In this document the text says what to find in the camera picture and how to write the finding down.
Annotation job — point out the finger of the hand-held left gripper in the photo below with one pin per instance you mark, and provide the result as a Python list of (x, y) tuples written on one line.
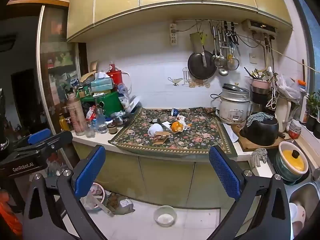
[(61, 140), (38, 136)]

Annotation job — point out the floral green mat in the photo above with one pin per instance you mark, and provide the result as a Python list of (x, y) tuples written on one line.
[(200, 132)]

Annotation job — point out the white electric kettle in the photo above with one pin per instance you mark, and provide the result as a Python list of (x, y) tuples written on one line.
[(282, 115)]

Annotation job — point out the teal knitted cloth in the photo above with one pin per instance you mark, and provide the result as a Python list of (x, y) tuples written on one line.
[(260, 117)]

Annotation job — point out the black kitchen scissors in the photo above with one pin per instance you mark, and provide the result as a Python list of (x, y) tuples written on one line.
[(233, 38)]

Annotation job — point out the kitchen cleaver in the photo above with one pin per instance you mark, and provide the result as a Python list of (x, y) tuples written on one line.
[(197, 42)]

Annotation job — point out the metal mesh strainer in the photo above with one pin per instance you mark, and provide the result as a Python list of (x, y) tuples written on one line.
[(233, 63)]

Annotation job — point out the white power strip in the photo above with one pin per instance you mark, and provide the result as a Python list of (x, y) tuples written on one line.
[(173, 35)]

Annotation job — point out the dark glass jar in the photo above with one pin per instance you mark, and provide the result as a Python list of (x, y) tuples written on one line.
[(112, 129)]

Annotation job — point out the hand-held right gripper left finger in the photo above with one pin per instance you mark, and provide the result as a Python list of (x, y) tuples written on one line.
[(88, 170)]

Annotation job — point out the glass door cabinet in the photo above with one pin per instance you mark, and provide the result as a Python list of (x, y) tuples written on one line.
[(60, 62)]

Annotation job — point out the white wall socket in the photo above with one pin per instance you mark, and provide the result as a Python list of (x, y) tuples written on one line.
[(253, 58)]

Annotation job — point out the stacked small bowls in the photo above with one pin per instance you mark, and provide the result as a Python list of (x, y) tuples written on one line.
[(295, 130)]

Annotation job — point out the yellow-green base cabinet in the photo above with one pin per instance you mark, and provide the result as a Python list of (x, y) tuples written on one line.
[(165, 177)]

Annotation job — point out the wooden cutting board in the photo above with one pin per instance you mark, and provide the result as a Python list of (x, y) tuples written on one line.
[(250, 147)]

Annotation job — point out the white wall water heater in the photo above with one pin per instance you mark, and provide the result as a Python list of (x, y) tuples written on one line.
[(260, 27)]

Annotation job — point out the metal utensil rail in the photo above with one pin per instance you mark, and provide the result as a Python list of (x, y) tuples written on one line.
[(200, 20)]

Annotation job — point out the clear water bottle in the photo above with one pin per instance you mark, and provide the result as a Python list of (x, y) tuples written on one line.
[(101, 123)]

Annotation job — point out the green lid spice jars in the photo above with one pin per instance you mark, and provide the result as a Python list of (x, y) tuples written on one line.
[(83, 92)]

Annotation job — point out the clear floor bowl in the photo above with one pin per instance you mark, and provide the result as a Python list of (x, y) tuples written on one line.
[(165, 216)]

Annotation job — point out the yellow bottle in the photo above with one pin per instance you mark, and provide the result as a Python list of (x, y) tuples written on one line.
[(64, 123)]

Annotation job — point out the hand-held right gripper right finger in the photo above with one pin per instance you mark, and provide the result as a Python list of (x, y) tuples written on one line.
[(223, 172)]

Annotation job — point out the green metal box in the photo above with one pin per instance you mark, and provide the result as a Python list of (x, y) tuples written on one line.
[(110, 103)]

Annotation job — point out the white red tissue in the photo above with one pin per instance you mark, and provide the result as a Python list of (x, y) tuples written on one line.
[(183, 121)]

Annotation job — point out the brown cardboard piece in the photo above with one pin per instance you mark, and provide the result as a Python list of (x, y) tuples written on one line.
[(161, 138)]

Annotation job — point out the red box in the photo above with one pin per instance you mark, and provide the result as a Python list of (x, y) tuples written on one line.
[(114, 76)]

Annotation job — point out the clear blue printed bag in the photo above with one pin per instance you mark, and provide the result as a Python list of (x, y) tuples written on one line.
[(123, 90)]

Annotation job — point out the grey rag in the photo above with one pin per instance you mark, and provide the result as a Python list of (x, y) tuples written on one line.
[(258, 157)]

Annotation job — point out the white paper cupcake liner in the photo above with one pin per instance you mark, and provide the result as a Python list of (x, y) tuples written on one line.
[(155, 130)]

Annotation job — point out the white rice cooker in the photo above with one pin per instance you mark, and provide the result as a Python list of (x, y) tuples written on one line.
[(232, 110)]

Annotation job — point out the black round container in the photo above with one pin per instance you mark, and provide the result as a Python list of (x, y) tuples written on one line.
[(261, 97)]

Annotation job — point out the pink utensil holder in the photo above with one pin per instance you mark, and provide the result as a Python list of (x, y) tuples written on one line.
[(261, 83)]

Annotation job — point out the metal ladle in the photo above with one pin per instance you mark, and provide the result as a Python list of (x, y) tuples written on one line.
[(223, 72)]

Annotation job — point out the potted green plant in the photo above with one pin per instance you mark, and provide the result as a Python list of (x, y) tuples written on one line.
[(312, 105)]

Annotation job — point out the glass tumbler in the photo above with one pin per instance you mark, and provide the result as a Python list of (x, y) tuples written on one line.
[(90, 133)]

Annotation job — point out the plastic bag of food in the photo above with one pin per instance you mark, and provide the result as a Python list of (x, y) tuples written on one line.
[(122, 203)]

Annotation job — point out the metal slotted skimmer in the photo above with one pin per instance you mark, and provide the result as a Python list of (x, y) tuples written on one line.
[(220, 61)]

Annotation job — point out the black clay pot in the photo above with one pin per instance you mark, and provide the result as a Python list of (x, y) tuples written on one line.
[(262, 135)]

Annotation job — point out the clear plastic bag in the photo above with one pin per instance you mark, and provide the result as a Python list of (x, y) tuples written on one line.
[(288, 88)]

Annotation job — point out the black frying pan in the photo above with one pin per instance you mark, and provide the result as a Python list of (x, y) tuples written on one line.
[(197, 67)]

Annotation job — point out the blue white small cup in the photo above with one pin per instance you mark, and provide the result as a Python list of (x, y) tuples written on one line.
[(174, 112)]

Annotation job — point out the steel sink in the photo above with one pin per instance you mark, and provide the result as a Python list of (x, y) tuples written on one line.
[(307, 195)]

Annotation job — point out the window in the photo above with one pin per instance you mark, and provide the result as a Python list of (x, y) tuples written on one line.
[(310, 30)]

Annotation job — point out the teal tissue box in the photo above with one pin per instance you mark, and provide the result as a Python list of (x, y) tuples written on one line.
[(101, 85)]

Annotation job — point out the pot with yellow lid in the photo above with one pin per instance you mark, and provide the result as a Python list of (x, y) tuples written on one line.
[(292, 162)]

